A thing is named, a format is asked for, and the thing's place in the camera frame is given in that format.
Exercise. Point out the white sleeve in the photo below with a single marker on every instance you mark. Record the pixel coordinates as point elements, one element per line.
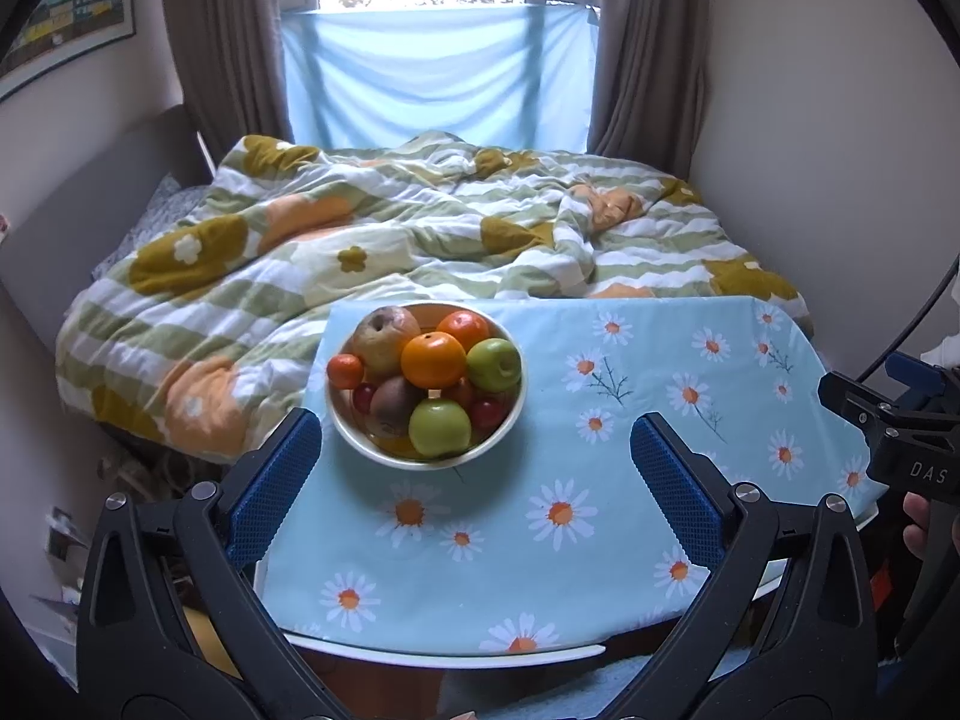
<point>946,351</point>

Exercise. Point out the wall poster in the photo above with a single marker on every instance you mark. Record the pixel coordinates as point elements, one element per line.
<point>67,15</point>

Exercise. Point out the person's right hand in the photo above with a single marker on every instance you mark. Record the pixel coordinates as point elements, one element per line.
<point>916,525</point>

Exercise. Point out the brown kiwi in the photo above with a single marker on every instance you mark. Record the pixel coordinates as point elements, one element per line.
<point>396,401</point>

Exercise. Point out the grey patterned pillow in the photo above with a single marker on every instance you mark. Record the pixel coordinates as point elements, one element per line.
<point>165,217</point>

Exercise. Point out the cream bowl with duck print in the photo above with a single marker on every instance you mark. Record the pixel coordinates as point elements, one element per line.
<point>360,444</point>

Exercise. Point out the yellow wrinkled apple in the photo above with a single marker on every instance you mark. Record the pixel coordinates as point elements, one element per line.
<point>379,341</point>

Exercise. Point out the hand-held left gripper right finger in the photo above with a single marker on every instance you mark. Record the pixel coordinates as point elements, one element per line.
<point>675,495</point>

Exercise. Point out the light blue daisy tablecloth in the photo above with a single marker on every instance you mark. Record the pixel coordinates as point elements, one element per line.
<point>600,540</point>

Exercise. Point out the large orange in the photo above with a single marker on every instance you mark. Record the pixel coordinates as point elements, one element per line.
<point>433,360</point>
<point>469,326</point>

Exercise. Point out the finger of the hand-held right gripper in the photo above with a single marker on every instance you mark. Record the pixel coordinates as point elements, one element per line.
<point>855,401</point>
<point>911,371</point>

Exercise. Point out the green floral duvet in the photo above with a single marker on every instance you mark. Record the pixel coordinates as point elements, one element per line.
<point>300,240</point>

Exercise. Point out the white table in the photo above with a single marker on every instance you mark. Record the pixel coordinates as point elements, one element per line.
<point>420,660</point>

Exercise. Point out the grey bed headboard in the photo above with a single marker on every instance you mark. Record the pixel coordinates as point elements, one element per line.
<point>75,195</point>

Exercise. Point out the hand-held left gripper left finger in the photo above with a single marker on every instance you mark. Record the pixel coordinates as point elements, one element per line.
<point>274,487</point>

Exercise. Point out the green apple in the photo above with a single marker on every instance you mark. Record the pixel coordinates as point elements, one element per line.
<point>495,364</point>
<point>440,429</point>

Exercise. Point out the brown curtain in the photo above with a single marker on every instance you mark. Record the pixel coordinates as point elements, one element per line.
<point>225,52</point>
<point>652,52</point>

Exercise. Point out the light blue window cloth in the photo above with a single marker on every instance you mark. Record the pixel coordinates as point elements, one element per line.
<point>435,82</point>

